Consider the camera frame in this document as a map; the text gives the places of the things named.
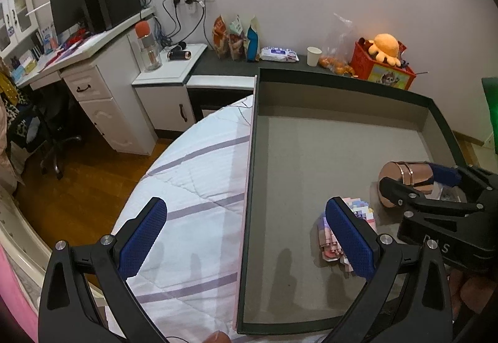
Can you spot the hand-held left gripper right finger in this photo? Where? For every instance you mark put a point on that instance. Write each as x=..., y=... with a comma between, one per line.
x=350, y=238

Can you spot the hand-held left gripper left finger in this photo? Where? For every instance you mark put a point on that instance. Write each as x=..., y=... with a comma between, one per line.
x=144, y=238

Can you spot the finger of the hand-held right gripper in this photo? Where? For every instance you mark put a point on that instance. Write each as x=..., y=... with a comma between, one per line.
x=393, y=191
x=443, y=174

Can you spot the pink round block figure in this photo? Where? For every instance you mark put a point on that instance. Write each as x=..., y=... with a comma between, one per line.
x=328, y=246

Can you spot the rose gold metal cylinder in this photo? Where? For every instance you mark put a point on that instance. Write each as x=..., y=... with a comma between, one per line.
x=412, y=172

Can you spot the pink box with dark inside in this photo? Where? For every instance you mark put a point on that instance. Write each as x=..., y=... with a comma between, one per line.
x=295, y=172

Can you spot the person's right hand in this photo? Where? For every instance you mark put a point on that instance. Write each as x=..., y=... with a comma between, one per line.
x=470, y=292

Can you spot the person's left hand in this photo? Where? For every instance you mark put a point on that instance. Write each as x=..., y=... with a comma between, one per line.
x=217, y=337

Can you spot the green panel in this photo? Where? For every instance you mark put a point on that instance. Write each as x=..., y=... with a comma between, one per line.
x=491, y=113

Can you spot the red cartoon storage box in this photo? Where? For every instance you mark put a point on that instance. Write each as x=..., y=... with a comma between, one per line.
x=389, y=74

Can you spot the clear bag of oranges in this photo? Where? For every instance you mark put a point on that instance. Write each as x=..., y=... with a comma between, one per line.
x=338, y=63

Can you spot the orange plush octopus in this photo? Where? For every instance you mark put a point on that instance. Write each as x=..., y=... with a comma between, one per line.
x=385, y=45

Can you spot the white desk with drawers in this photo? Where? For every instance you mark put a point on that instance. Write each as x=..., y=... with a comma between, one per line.
x=101, y=102

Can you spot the pink cloth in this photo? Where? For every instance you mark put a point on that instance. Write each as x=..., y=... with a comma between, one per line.
x=13, y=300

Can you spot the black office chair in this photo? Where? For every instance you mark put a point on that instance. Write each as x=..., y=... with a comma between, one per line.
x=42, y=121

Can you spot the white paper cup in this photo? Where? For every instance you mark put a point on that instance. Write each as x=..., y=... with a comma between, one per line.
x=314, y=56

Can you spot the white bedside cabinet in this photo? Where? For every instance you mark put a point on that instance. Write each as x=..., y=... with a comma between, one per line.
x=167, y=71

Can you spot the wet wipes pack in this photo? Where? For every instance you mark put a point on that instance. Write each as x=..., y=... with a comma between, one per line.
x=278, y=54

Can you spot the patterned clothes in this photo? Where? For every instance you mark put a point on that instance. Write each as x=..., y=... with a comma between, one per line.
x=9, y=109

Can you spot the clear bottle with orange cap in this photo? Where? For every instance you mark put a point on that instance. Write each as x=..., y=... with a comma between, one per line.
x=149, y=51

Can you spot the black hair curler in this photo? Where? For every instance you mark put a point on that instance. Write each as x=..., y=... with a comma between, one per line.
x=178, y=54

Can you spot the dark topped low cabinet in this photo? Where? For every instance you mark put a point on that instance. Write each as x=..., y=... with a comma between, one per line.
x=225, y=69

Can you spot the blue and white snack bag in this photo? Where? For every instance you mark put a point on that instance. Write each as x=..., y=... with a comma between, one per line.
x=252, y=41

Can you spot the orange snack bag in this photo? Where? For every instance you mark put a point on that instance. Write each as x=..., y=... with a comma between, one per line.
x=220, y=36

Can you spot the green and brown snack bag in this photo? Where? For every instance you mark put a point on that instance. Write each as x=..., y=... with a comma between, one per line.
x=236, y=39

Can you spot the white plug adapter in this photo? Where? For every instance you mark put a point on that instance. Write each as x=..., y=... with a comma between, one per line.
x=191, y=3

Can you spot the black computer monitor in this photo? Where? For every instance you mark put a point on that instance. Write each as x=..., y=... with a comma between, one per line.
x=68, y=8

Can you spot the white glass door cabinet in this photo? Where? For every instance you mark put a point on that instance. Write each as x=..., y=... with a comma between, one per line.
x=17, y=12

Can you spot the white bed frame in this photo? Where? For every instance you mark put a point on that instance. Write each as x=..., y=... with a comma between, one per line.
x=23, y=238

